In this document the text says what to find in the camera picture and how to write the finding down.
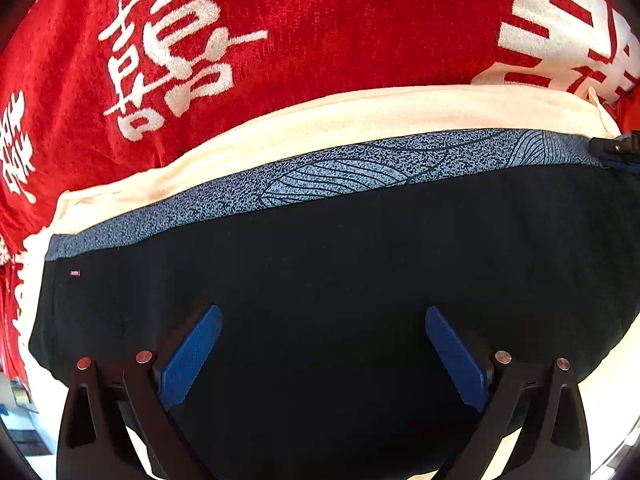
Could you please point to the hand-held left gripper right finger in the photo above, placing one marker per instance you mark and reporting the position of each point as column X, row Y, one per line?
column 457, row 355

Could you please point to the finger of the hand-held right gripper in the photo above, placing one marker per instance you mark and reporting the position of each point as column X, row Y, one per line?
column 617, row 147

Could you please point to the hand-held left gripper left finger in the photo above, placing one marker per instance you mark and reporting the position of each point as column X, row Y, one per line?
column 192, row 355

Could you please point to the black pants with patterned waistband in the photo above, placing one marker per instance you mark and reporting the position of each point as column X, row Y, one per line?
column 320, row 260

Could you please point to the cream towel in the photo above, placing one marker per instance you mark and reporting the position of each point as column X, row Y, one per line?
column 350, row 115

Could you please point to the red printed blanket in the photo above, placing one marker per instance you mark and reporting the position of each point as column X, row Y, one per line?
column 325, row 25

